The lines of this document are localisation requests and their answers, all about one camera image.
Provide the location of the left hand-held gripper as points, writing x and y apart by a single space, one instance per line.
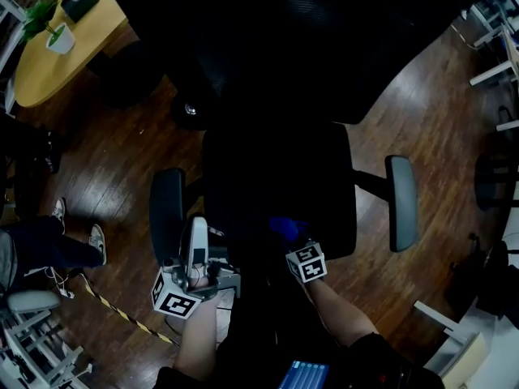
174 302

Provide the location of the round wooden table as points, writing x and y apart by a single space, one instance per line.
61 71

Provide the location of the black chair armrest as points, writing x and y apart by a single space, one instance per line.
167 213
401 205

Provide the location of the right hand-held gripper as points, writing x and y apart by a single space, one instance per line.
306 263

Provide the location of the person's left hand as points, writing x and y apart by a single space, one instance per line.
200 282

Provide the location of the black yellow striped floor tape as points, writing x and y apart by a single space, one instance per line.
121 314

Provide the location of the person's right forearm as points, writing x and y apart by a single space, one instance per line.
340 314

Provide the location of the black side chair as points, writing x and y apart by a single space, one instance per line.
494 182

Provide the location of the black backpack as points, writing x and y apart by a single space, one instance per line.
486 282

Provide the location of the white desk wooden top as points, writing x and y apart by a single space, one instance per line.
492 71

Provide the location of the white metal rack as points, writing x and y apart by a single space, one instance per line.
40 351

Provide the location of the person's left forearm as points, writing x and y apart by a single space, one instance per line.
198 338

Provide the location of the white shelf unit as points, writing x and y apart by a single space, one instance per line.
12 4

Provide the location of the black office chair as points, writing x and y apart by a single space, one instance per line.
304 47

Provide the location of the black office chair seat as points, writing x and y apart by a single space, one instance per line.
280 185

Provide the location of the blue screen device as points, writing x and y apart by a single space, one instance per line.
304 375

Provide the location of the black tissue box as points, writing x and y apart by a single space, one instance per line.
81 2

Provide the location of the person's torso black clothing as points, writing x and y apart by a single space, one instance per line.
284 338

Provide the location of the green plant in white pot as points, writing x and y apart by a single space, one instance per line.
61 39

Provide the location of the blue cloth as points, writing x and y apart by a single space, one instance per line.
284 227

